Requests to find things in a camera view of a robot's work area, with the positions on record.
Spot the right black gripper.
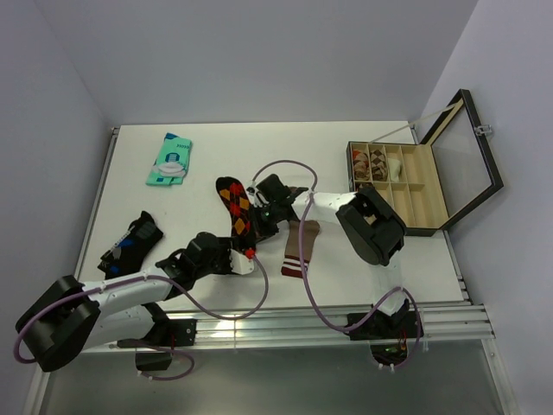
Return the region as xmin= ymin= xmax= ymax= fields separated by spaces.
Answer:
xmin=249 ymin=201 xmax=283 ymax=246

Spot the black red yellow argyle sock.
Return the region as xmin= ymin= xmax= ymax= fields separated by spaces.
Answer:
xmin=215 ymin=176 xmax=257 ymax=252

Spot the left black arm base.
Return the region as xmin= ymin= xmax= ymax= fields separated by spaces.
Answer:
xmin=117 ymin=319 xmax=197 ymax=380

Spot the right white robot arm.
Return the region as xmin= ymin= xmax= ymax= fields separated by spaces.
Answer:
xmin=247 ymin=174 xmax=416 ymax=337

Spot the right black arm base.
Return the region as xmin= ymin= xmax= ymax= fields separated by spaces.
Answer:
xmin=346 ymin=310 xmax=424 ymax=371

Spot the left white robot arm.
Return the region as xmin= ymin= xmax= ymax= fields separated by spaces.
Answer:
xmin=13 ymin=233 xmax=238 ymax=372

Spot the brown sock with striped cuff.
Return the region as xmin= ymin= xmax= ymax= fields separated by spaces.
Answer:
xmin=281 ymin=214 xmax=321 ymax=278

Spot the black blue grey sock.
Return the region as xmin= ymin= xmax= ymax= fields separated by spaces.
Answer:
xmin=98 ymin=211 xmax=164 ymax=280

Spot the rolled orange beige argyle sock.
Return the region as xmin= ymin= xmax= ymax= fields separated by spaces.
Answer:
xmin=352 ymin=150 xmax=370 ymax=181

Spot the mint green sock pair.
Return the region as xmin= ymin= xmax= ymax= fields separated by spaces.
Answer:
xmin=145 ymin=133 xmax=193 ymax=186

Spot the rolled brown beige argyle sock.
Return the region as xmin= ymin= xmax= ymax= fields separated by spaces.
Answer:
xmin=370 ymin=150 xmax=388 ymax=182

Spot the rolled white sock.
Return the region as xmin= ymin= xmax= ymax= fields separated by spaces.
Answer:
xmin=387 ymin=158 xmax=402 ymax=182

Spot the black compartment box with lid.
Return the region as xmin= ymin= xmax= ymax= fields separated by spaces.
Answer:
xmin=346 ymin=89 xmax=504 ymax=237

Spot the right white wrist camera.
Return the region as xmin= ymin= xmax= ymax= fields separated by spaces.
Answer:
xmin=246 ymin=183 xmax=264 ymax=208

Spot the aluminium table edge rail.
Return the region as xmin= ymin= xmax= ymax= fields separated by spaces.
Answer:
xmin=41 ymin=304 xmax=496 ymax=355

